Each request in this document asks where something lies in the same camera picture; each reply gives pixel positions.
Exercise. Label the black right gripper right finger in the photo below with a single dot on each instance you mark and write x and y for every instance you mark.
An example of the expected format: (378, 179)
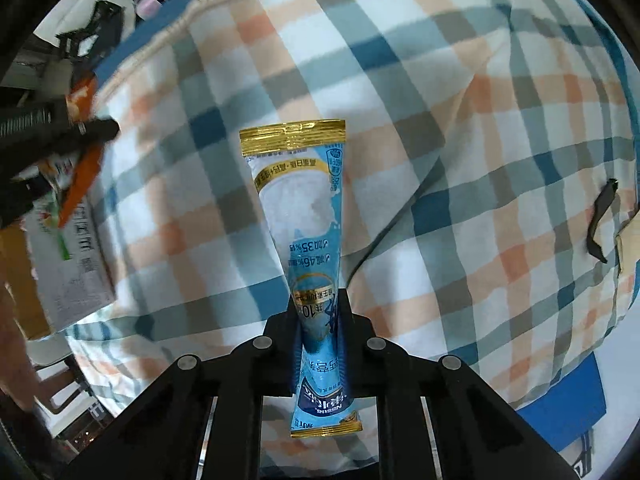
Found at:
(439, 419)

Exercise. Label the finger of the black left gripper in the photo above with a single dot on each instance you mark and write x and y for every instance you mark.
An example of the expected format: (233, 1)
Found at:
(41, 129)
(18, 194)

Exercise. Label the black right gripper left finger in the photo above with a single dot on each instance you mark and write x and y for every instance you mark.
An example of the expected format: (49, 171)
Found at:
(199, 419)

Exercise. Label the orange snack bag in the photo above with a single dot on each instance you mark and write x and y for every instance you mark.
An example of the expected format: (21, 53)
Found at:
(72, 175)

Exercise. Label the blue ice cream cone wrapper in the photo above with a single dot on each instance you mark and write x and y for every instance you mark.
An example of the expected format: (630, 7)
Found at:
(297, 169)

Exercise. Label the person's left hand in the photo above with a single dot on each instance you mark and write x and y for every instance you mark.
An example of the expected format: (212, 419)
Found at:
(17, 376)

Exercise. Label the brown cardboard box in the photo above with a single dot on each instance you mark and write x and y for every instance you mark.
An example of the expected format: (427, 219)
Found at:
(56, 276)

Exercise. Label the plaid checkered bed sheet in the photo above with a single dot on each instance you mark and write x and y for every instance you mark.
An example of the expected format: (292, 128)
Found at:
(489, 167)

